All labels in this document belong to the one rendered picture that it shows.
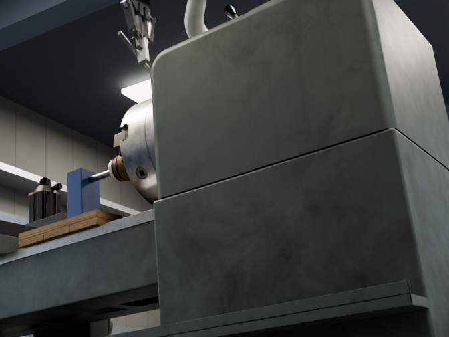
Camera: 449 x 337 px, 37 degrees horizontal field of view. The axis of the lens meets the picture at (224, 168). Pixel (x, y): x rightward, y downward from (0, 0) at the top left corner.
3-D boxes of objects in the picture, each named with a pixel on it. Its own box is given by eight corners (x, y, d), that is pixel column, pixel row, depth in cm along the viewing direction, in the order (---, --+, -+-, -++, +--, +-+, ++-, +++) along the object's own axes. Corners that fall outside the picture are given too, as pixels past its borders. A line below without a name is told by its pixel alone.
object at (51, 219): (84, 233, 219) (84, 217, 221) (61, 227, 211) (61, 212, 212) (41, 245, 229) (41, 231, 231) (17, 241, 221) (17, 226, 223)
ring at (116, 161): (152, 150, 199) (129, 158, 203) (131, 142, 191) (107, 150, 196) (154, 180, 196) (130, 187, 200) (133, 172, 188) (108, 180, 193)
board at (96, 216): (182, 244, 201) (181, 231, 203) (96, 224, 173) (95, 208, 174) (108, 263, 217) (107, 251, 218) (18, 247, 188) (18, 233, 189)
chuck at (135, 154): (222, 206, 196) (206, 105, 203) (153, 197, 170) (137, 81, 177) (197, 214, 200) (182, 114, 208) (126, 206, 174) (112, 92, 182)
